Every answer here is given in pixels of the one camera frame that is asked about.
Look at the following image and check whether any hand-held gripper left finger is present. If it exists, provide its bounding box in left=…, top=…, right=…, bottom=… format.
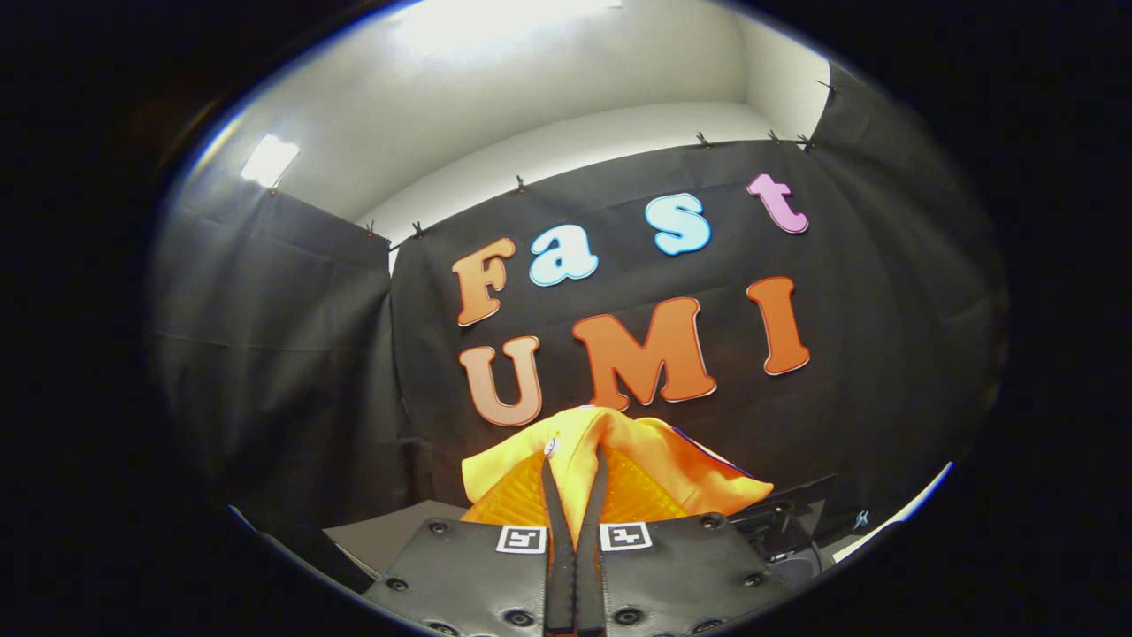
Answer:
left=363, top=442, right=576, bottom=637

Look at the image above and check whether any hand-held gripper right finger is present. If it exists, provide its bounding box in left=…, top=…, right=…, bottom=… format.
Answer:
left=577, top=445, right=792, bottom=637

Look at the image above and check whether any dark grey washing machine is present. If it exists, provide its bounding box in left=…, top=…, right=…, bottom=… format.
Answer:
left=730, top=476, right=839, bottom=592

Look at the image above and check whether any yellow orange polo shirt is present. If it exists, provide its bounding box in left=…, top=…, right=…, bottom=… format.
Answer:
left=460, top=405, right=775, bottom=549

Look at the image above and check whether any grey box stand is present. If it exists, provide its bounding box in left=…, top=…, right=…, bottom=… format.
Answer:
left=323, top=500, right=470, bottom=576

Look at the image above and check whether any ceiling light panel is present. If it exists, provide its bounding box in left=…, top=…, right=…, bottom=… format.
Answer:
left=241, top=134, right=301, bottom=189

